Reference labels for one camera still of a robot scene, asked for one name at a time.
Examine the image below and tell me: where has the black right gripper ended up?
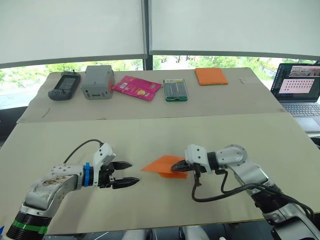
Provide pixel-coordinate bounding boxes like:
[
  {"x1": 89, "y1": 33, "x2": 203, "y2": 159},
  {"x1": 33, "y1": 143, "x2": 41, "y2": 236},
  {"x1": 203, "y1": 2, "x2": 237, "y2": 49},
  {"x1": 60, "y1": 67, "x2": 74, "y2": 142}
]
[{"x1": 170, "y1": 160, "x2": 196, "y2": 174}]

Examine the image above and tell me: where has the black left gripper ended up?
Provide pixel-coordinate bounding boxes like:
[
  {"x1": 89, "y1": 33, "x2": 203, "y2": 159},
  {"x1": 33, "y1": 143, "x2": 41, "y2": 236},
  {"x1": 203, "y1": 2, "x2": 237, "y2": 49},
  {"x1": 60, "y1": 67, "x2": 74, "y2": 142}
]
[{"x1": 98, "y1": 161, "x2": 140, "y2": 190}]

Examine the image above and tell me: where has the orange paper sheet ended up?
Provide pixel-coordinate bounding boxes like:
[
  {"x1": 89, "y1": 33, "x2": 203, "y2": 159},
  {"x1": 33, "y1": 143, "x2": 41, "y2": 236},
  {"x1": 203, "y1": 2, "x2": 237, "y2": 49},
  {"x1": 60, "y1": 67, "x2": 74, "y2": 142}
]
[{"x1": 139, "y1": 155, "x2": 188, "y2": 180}]

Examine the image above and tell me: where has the grey rounded shape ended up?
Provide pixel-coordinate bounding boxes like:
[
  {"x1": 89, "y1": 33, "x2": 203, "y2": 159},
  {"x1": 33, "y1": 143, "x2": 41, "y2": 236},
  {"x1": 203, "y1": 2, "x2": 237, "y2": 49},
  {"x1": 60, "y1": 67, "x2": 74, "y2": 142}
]
[
  {"x1": 182, "y1": 226, "x2": 209, "y2": 240},
  {"x1": 123, "y1": 228, "x2": 153, "y2": 240}
]

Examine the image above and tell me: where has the green rimmed clear case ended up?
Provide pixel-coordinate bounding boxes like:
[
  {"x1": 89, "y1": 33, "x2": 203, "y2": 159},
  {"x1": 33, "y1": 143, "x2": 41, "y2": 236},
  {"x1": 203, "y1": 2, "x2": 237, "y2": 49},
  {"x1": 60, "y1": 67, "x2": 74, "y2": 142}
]
[{"x1": 163, "y1": 78, "x2": 189, "y2": 103}]

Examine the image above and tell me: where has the pink foil packet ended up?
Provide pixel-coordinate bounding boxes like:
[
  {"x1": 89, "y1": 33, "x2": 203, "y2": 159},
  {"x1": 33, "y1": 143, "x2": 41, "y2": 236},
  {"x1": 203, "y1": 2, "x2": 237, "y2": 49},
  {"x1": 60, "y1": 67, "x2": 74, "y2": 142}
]
[{"x1": 111, "y1": 75, "x2": 163, "y2": 102}]

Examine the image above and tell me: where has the grey plastic box device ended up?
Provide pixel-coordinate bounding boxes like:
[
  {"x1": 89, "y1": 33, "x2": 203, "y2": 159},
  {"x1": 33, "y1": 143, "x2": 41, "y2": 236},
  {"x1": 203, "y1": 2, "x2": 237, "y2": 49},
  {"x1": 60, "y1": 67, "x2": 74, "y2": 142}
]
[{"x1": 80, "y1": 65, "x2": 115, "y2": 100}]

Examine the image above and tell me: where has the orange paper stack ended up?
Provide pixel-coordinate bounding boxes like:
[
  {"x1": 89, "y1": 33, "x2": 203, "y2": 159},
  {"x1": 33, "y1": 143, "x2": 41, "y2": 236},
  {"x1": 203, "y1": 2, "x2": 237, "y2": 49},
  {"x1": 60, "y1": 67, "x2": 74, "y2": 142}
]
[{"x1": 194, "y1": 67, "x2": 229, "y2": 87}]

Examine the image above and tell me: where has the grey handheld controller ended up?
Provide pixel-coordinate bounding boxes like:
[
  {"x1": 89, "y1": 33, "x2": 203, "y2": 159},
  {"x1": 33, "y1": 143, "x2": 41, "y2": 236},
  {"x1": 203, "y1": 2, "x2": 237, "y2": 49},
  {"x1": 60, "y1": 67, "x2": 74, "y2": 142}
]
[{"x1": 47, "y1": 71, "x2": 82, "y2": 101}]

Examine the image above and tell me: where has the open black laptop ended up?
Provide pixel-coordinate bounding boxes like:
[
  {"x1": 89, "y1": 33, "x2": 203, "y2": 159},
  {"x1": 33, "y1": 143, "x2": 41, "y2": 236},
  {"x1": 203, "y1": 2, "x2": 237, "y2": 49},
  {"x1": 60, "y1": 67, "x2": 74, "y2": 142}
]
[{"x1": 270, "y1": 62, "x2": 320, "y2": 133}]

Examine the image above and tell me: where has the white roller blind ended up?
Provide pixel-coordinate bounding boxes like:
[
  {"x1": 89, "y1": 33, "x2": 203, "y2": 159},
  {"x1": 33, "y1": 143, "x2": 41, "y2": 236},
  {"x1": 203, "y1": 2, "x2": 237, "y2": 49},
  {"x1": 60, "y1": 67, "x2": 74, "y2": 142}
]
[
  {"x1": 0, "y1": 0, "x2": 147, "y2": 69},
  {"x1": 149, "y1": 0, "x2": 320, "y2": 62}
]

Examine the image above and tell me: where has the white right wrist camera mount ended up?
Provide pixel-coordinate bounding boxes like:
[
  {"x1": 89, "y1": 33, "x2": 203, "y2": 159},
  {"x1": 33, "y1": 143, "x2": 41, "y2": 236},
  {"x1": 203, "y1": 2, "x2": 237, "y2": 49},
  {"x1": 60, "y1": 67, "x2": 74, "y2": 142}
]
[{"x1": 184, "y1": 144, "x2": 210, "y2": 175}]

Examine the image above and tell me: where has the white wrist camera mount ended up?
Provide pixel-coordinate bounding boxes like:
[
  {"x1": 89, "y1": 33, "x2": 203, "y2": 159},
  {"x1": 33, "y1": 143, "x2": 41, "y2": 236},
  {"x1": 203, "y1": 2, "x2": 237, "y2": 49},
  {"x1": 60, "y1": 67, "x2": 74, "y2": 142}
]
[
  {"x1": 184, "y1": 144, "x2": 210, "y2": 175},
  {"x1": 91, "y1": 142, "x2": 117, "y2": 189}
]

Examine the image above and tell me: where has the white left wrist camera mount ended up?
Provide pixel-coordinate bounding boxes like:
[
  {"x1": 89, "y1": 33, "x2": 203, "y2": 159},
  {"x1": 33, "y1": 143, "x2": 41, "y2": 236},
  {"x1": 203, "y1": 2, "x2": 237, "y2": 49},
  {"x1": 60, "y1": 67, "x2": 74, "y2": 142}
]
[{"x1": 91, "y1": 142, "x2": 117, "y2": 189}]

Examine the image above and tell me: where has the blue wrist clamp ring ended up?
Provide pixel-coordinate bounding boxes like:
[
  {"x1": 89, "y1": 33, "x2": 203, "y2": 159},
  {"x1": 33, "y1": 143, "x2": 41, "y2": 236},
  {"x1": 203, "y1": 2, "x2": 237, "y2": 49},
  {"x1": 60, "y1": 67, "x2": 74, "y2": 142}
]
[{"x1": 83, "y1": 162, "x2": 91, "y2": 188}]

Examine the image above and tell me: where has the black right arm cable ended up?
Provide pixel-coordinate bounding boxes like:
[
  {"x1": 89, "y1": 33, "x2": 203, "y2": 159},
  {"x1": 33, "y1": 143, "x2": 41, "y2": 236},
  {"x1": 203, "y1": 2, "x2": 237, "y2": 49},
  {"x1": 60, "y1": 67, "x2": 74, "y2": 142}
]
[{"x1": 191, "y1": 162, "x2": 315, "y2": 222}]

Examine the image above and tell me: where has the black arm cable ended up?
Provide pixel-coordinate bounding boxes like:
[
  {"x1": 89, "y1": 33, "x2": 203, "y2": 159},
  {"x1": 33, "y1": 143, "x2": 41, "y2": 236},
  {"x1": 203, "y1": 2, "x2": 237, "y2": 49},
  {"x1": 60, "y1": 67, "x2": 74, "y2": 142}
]
[
  {"x1": 63, "y1": 138, "x2": 104, "y2": 164},
  {"x1": 191, "y1": 162, "x2": 315, "y2": 222}
]

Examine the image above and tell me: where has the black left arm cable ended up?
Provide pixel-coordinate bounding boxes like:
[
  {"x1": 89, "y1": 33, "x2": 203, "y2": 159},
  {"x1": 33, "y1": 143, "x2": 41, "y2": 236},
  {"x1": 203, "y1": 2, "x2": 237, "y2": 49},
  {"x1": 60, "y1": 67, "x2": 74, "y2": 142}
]
[{"x1": 63, "y1": 138, "x2": 104, "y2": 164}]

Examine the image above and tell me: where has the dark window frame post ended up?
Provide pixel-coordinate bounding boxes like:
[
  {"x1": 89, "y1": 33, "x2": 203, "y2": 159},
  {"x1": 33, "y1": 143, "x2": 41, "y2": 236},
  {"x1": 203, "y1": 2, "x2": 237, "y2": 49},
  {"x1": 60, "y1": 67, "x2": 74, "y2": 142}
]
[{"x1": 140, "y1": 0, "x2": 154, "y2": 72}]

